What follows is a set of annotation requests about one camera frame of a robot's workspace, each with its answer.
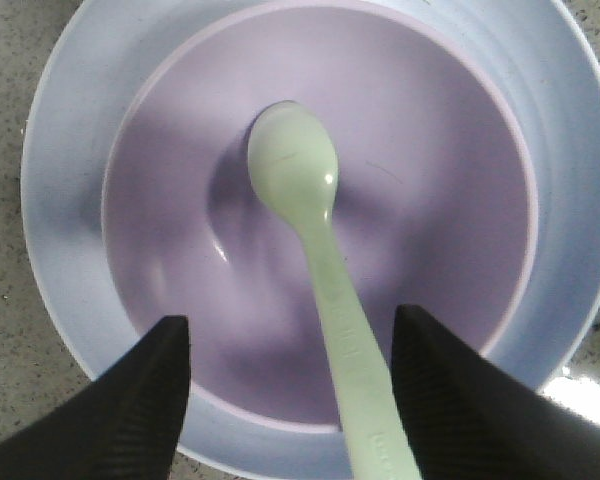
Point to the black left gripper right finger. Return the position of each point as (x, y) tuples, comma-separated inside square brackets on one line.
[(467, 419)]

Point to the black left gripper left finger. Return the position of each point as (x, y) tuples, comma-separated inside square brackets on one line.
[(124, 425)]

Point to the purple plastic bowl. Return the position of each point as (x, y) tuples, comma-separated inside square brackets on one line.
[(435, 205)]

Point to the mint green plastic spoon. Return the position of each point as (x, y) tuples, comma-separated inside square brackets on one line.
[(294, 171)]

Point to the light blue plate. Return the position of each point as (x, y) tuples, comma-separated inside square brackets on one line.
[(532, 51)]

